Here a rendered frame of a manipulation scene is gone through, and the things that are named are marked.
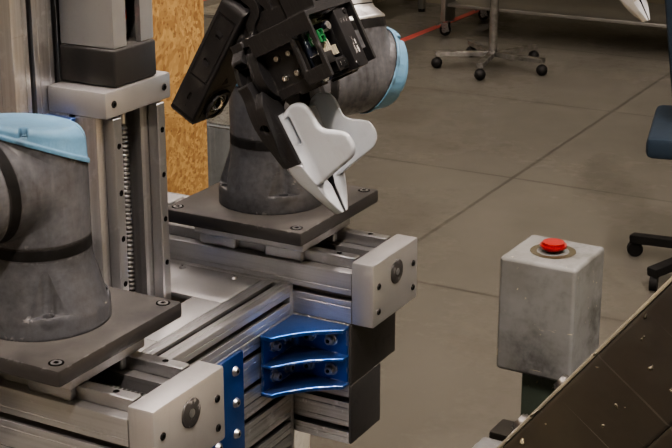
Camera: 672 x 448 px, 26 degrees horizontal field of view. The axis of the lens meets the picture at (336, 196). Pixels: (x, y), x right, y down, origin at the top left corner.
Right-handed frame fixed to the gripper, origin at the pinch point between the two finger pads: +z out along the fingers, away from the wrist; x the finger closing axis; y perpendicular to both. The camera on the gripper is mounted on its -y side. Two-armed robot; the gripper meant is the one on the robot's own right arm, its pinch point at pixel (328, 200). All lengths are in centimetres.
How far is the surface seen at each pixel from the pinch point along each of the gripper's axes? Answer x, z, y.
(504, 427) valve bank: 73, 43, -38
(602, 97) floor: 561, 41, -207
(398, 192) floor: 378, 33, -223
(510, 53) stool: 593, 5, -258
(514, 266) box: 93, 26, -37
